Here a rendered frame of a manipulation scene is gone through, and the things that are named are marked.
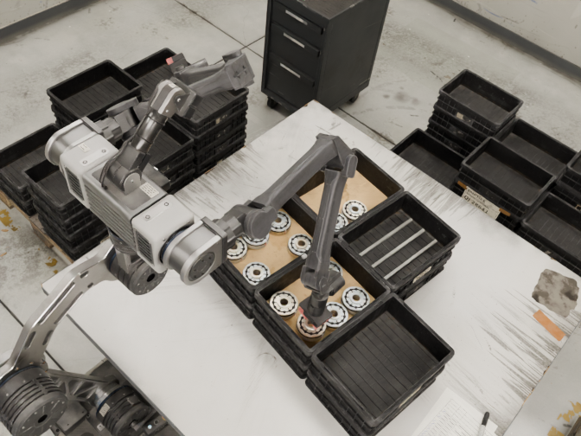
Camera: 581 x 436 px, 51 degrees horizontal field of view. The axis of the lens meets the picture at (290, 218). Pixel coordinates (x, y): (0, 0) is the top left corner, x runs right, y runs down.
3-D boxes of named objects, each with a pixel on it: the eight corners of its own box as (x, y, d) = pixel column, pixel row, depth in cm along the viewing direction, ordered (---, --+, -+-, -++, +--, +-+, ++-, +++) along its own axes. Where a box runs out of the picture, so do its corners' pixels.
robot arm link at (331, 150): (322, 122, 183) (347, 126, 176) (335, 157, 191) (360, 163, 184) (222, 215, 163) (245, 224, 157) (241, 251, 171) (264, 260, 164)
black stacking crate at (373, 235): (385, 307, 224) (392, 291, 215) (331, 254, 236) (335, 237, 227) (453, 254, 242) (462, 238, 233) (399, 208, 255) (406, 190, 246)
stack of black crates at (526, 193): (522, 228, 342) (557, 176, 307) (495, 259, 327) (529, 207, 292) (462, 189, 357) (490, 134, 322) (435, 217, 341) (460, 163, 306)
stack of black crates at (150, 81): (151, 145, 355) (146, 101, 328) (118, 119, 365) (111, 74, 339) (201, 114, 375) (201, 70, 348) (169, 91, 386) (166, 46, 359)
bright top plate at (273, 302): (284, 321, 211) (284, 320, 210) (264, 303, 215) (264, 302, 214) (303, 303, 216) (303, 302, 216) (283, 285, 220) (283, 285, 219)
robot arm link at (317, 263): (322, 149, 186) (348, 153, 179) (334, 151, 190) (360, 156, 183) (294, 282, 191) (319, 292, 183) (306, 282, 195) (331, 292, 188)
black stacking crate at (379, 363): (367, 439, 193) (373, 426, 184) (305, 370, 205) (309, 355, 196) (445, 367, 211) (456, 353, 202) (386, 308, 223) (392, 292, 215)
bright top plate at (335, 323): (329, 332, 210) (330, 331, 209) (314, 310, 215) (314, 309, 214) (353, 319, 214) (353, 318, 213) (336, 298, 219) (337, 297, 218)
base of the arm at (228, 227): (201, 245, 162) (200, 218, 153) (222, 228, 167) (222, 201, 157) (222, 264, 159) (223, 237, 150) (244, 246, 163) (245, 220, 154)
